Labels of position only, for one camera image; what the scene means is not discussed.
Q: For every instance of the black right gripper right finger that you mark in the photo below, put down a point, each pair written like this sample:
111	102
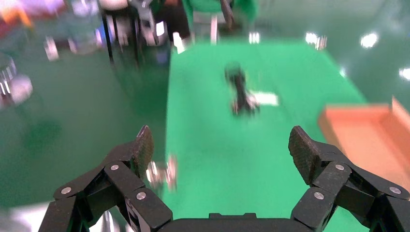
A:
333	179

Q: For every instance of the brown cardboard box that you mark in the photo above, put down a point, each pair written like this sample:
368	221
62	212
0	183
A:
368	141

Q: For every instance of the shiny metal clamp part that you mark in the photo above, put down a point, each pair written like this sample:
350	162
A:
162	173

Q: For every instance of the white paper slip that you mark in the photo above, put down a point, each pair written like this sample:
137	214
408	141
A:
266	98

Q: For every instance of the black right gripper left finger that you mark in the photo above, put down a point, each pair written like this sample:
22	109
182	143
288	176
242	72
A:
123	179

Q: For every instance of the silver round machine part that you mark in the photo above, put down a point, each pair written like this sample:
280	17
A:
12	85

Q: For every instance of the green table cloth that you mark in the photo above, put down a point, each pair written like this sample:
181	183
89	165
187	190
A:
224	153

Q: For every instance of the black metal stand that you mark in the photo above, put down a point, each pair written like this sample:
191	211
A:
123	35

